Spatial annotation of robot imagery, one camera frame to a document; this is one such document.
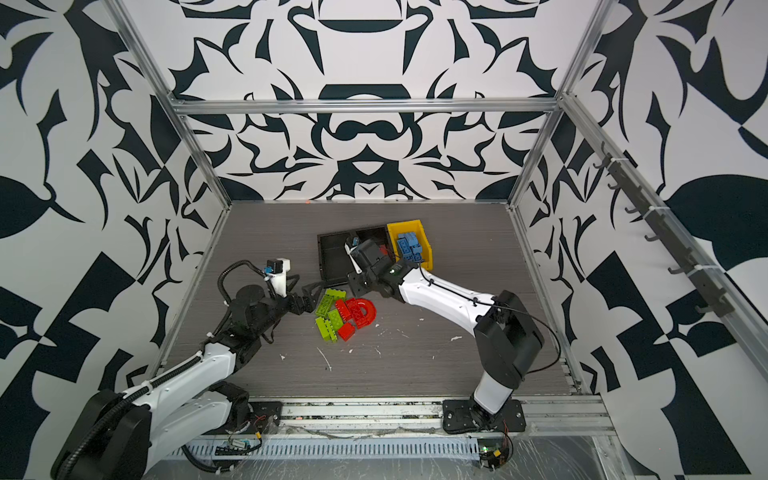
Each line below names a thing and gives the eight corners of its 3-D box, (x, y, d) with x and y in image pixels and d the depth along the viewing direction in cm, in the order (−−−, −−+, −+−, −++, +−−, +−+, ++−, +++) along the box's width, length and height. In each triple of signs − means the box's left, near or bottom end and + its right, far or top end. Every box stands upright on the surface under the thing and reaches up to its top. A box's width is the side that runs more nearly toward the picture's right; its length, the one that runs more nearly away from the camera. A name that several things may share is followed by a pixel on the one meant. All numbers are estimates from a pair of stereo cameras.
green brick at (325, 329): (326, 346, 88) (325, 342, 85) (315, 323, 92) (313, 319, 89) (338, 339, 89) (337, 335, 86) (327, 317, 93) (325, 313, 91)
